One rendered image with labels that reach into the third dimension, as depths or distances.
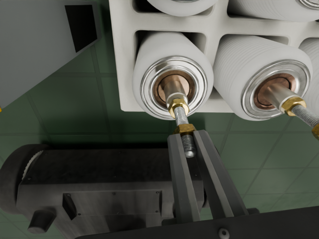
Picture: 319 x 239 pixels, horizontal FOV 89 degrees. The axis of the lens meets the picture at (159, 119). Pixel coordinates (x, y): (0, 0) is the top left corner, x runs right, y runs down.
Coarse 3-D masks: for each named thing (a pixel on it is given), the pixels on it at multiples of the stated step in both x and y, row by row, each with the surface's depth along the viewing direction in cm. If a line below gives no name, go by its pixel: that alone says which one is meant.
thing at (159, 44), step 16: (160, 32) 23; (176, 32) 23; (144, 48) 20; (160, 48) 16; (176, 48) 16; (192, 48) 16; (144, 64) 17; (208, 64) 17; (208, 80) 18; (208, 96) 20; (192, 112) 20
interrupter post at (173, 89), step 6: (168, 84) 18; (174, 84) 17; (180, 84) 17; (168, 90) 17; (174, 90) 16; (180, 90) 16; (168, 96) 16; (174, 96) 16; (180, 96) 16; (186, 96) 16; (168, 102) 16; (186, 102) 16
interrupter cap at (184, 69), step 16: (160, 64) 16; (176, 64) 17; (192, 64) 16; (144, 80) 17; (160, 80) 18; (176, 80) 18; (192, 80) 18; (144, 96) 18; (160, 96) 19; (192, 96) 19; (160, 112) 20
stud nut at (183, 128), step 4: (180, 124) 12; (184, 124) 12; (188, 124) 12; (192, 124) 12; (176, 128) 12; (180, 128) 11; (184, 128) 11; (188, 128) 11; (192, 128) 11; (176, 132) 12; (180, 132) 11; (184, 132) 11; (188, 132) 11; (192, 132) 11; (180, 136) 11; (192, 136) 12
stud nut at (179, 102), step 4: (172, 100) 15; (176, 100) 15; (180, 100) 15; (184, 100) 15; (172, 104) 15; (176, 104) 14; (180, 104) 14; (184, 104) 14; (168, 108) 15; (172, 108) 15; (184, 108) 15; (188, 108) 15; (172, 112) 15; (172, 116) 15
